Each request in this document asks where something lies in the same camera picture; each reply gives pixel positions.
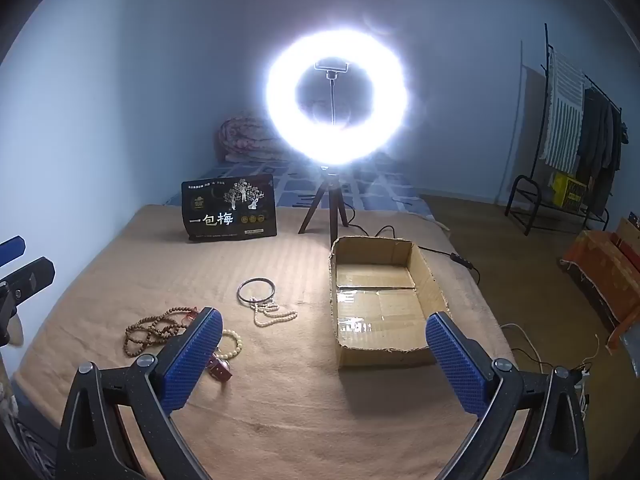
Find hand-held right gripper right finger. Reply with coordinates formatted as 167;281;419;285
425;311;589;480

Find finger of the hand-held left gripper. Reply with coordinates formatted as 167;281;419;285
0;236;26;262
0;257;56;348

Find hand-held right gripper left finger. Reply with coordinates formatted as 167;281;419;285
56;306;224;480

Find red strap wristwatch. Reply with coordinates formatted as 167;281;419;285
207;352;233;382

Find cream bead bracelet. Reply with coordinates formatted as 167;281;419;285
215;329;245;361

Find brown wooden bead necklace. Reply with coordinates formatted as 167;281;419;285
123;306;201;358

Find white pearl necklace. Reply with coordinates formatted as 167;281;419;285
251;300;298;328

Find silver metal bangle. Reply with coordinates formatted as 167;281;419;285
237;277;277;307

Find cardboard box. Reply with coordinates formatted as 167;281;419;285
328;235;453;371

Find black printed gift box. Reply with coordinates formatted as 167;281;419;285
181;174;278;244

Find blue patterned bedsheet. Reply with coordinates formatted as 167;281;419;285
165;160;431;216

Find black metal clothes rack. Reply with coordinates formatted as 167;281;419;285
505;24;623;237

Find yellow box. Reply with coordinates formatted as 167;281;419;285
550;171;588;209

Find black tripod stand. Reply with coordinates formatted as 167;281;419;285
298;164;349;250

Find tan box with red strip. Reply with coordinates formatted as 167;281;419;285
615;215;640;261

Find folded floral quilt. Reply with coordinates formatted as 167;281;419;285
216;112;291;163

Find dark hanging clothes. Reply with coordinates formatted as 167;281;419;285
575;85;628;201

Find striped towel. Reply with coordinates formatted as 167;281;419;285
542;47;586;173

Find white cable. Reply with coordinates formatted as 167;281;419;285
500;322;601;376

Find black power cable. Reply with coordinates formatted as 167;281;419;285
342;200;481;283

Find white ring light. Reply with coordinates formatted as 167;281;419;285
264;22;407;168

